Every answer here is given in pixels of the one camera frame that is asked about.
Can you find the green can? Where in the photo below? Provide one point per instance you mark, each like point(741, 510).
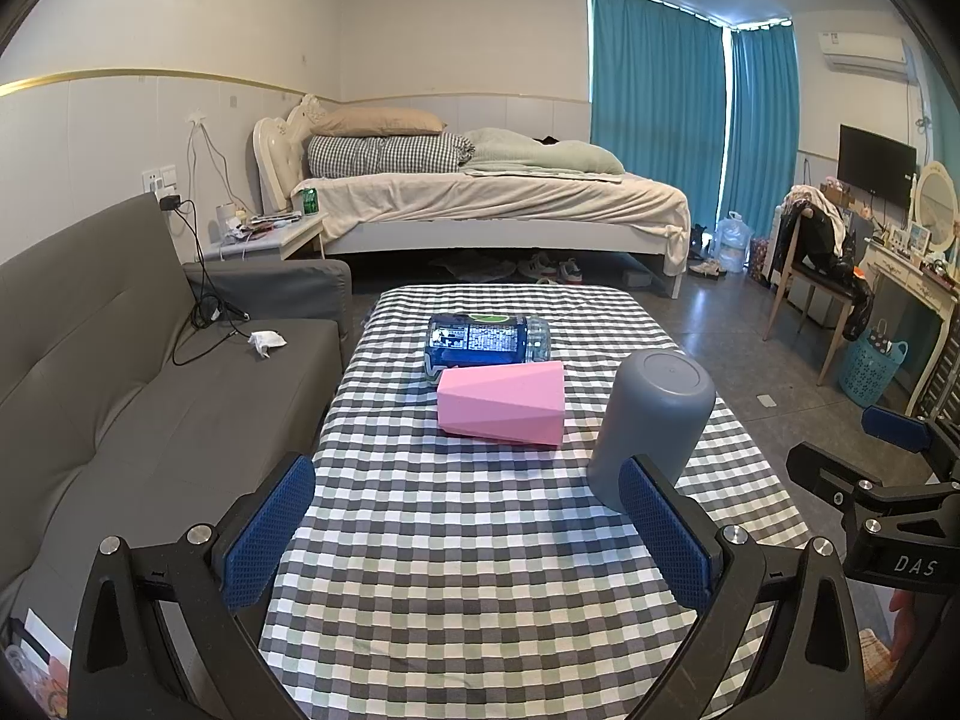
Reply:
point(310, 202)

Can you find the grey sofa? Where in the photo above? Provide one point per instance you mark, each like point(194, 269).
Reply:
point(112, 390)

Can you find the white dressing table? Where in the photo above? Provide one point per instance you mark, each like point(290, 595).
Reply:
point(907, 277)

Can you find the grey cup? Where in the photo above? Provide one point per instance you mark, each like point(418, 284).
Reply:
point(652, 412)

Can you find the blue label water bottle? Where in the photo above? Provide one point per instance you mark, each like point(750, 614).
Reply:
point(480, 341)

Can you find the beige pillow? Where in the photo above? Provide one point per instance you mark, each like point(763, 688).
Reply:
point(379, 121)

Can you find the wooden chair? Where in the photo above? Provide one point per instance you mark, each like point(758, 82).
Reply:
point(821, 281)

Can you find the beige shoe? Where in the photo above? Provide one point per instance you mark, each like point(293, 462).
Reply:
point(705, 268)

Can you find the wide teal curtain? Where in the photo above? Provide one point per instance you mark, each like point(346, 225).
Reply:
point(656, 90)

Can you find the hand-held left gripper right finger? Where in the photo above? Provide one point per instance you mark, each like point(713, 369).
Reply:
point(664, 540)

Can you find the narrow teal curtain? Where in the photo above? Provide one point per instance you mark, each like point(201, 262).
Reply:
point(761, 120)

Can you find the white wall socket panel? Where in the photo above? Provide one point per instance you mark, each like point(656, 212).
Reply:
point(159, 179)

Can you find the checkered tablecloth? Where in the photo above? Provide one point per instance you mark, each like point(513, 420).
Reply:
point(465, 555)

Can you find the white air conditioner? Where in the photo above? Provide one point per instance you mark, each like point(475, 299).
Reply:
point(862, 52)

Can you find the oval vanity mirror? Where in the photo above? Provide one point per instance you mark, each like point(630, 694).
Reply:
point(937, 199)

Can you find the beige bedsheet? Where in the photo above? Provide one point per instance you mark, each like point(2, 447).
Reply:
point(487, 199)

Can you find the crumpled white tissue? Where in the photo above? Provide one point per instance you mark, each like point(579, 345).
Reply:
point(267, 343)

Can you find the large clear water jug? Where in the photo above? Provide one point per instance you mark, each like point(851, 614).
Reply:
point(733, 244)

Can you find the checkered duvet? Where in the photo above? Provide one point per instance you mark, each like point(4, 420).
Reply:
point(375, 154)

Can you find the plaid clothing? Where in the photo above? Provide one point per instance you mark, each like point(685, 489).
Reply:
point(876, 660)

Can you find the colourful magazine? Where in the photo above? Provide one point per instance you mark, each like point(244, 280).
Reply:
point(37, 660)

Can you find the pink faceted cup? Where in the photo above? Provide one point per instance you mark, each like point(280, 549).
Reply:
point(502, 405)

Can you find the white sneaker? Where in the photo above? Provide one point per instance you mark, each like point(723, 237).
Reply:
point(536, 268)
point(570, 271)

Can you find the black jacket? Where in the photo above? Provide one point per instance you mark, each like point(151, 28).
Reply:
point(825, 240)

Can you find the person's right hand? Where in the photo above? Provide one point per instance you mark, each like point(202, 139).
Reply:
point(906, 626)

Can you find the pale green blanket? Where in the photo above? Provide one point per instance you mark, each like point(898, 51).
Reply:
point(540, 156)

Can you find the black charger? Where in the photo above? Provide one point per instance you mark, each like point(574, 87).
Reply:
point(170, 203)

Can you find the black television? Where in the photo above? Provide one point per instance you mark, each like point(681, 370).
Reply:
point(874, 165)

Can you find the white garment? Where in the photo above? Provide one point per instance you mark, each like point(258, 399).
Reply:
point(814, 199)

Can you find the white bed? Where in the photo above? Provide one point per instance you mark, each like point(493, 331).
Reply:
point(274, 157)

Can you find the blue laundry basket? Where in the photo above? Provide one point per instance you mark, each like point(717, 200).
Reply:
point(870, 371)

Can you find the white nightstand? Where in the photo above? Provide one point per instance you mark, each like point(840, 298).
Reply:
point(289, 236)

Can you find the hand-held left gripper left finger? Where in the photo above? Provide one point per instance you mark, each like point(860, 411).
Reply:
point(268, 536)

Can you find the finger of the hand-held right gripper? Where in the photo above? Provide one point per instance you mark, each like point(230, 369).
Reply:
point(896, 427)
point(825, 476)

